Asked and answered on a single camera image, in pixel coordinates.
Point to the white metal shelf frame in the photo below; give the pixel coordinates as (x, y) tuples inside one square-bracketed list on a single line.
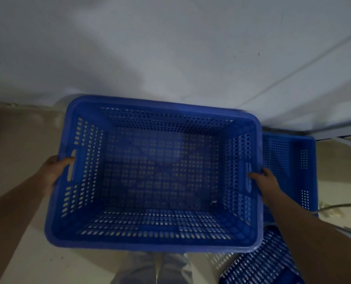
[(341, 136)]

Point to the person's left thumb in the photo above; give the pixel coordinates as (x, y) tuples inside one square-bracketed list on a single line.
[(65, 161)]

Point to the large blue perforated plastic crate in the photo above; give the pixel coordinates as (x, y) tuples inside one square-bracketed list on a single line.
[(151, 174)]

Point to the person's left hand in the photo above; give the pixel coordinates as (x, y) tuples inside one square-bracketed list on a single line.
[(51, 171)]

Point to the person's left forearm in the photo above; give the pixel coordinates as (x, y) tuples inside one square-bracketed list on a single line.
[(12, 227)]

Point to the blue slotted plastic crate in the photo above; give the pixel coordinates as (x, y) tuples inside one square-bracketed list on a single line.
[(258, 266)]

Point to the person's right leg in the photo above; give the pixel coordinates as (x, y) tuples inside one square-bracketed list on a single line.
[(174, 269)]

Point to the person's leg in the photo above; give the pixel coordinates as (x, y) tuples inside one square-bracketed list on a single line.
[(174, 269), (135, 269)]

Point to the person's right thumb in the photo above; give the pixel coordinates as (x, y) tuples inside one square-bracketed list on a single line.
[(256, 176)]

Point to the person's left leg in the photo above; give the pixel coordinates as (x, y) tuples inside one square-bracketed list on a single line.
[(135, 269)]

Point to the person's right forearm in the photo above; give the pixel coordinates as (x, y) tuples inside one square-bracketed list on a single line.
[(317, 242)]

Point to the person's right hand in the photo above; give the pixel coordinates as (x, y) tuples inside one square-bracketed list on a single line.
[(267, 186)]

